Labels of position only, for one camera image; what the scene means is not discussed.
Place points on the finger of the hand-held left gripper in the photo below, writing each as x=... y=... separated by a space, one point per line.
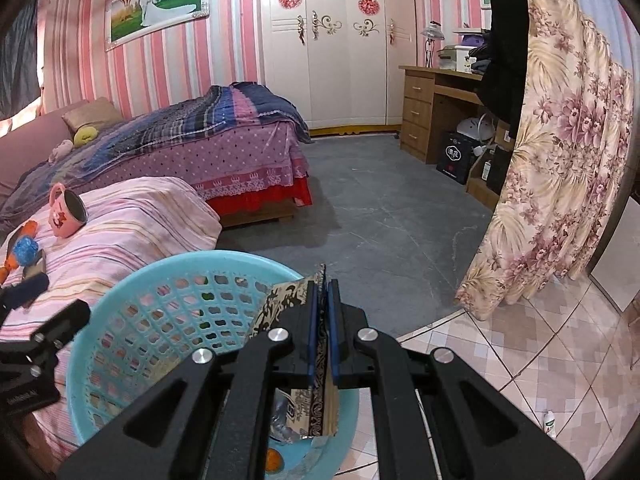
x=27 y=290
x=62 y=322

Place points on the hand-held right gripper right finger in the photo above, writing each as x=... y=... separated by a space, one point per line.
x=334 y=340

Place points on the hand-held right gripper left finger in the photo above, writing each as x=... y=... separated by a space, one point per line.
x=312 y=340

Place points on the blue plastic bag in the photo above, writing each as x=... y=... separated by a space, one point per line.
x=25 y=249

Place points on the black white patterned snack packet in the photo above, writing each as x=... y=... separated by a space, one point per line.
x=285 y=300

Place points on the orange plastic wrapper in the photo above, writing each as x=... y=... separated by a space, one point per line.
x=30 y=228

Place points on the blue plastic basket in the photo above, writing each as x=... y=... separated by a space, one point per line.
x=125 y=280

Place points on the person's left forearm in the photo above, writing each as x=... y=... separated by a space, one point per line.
x=12 y=440

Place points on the brown phone case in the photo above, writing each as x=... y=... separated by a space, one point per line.
x=37 y=266

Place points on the pink mug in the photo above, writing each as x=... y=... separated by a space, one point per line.
x=62 y=217

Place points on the grey floor mat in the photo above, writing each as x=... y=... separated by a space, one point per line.
x=380 y=220

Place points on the pink plush toy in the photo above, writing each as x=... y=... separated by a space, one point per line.
x=60 y=150

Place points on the red bed skirt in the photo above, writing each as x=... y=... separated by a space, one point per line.
x=280 y=197

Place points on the purple headboard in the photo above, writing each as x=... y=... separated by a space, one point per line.
x=30 y=140

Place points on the yellow-green plush toy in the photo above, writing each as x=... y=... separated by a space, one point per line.
x=85 y=135

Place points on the beige pillow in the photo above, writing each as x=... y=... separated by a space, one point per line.
x=95 y=112

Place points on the black box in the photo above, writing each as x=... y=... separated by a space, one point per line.
x=455 y=157

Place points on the dark window curtain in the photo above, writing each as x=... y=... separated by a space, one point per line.
x=20 y=60

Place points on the small white green bottle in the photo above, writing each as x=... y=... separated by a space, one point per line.
x=550 y=425

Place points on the bed with striped blanket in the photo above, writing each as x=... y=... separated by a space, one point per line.
x=200 y=120

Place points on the wooden desk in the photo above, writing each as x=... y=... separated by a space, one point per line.
x=417 y=105

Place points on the white appliance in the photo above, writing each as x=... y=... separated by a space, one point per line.
x=475 y=127

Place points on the white wardrobe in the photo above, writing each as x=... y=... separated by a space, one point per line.
x=340 y=85

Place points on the floral curtain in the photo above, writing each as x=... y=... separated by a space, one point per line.
x=565 y=160

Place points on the white board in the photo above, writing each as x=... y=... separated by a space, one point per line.
x=617 y=260

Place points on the white box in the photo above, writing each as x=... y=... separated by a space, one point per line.
x=457 y=57

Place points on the desk lamp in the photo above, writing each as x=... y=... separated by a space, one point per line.
x=431 y=32

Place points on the black hanging coat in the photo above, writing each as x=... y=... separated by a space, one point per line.
x=507 y=60

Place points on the purple box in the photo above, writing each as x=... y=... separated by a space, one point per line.
x=470 y=37

